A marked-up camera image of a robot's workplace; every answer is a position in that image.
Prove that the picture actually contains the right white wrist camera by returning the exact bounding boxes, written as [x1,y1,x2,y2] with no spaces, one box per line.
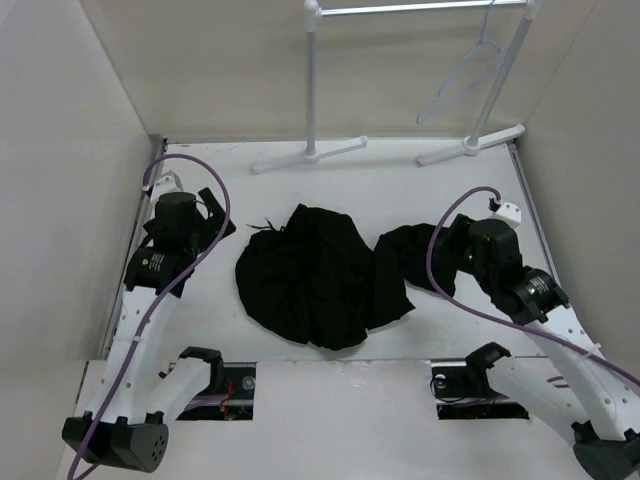
[489,199,522,228]

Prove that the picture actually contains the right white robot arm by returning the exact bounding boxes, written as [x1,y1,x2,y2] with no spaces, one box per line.
[438,214,639,479]

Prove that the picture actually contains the black trousers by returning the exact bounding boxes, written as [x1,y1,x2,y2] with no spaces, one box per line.
[235,204,456,351]

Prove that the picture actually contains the light blue wire hanger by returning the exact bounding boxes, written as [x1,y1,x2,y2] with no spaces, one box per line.
[416,1,511,125]

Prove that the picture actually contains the white clothes rack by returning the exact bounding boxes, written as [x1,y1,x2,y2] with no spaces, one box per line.
[250,0,544,175]

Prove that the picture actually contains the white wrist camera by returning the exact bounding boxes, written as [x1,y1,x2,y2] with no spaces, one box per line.
[143,171,184,203]
[489,199,522,228]

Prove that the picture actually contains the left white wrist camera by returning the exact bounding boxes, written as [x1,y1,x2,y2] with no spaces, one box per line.
[143,171,184,203]

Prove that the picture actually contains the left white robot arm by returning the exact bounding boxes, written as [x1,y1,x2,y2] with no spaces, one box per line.
[62,188,236,479]

